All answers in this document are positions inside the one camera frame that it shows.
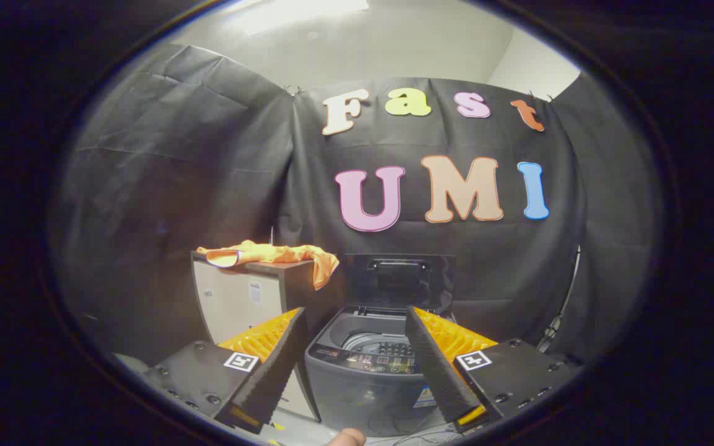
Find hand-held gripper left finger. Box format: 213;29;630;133
145;307;308;435

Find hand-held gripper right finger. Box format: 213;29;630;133
405;305;582;434

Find grey washing machine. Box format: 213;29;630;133
304;305;458;437

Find dark washing machine lid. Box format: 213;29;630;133
345;253;457;312

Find orange shirt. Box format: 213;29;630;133
197;240;340;291

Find grey and white cabinet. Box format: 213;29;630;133
191;251;346;423

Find black backdrop cloth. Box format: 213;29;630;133
50;43;664;372

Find thin floor cables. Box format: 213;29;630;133
388;421;464;446

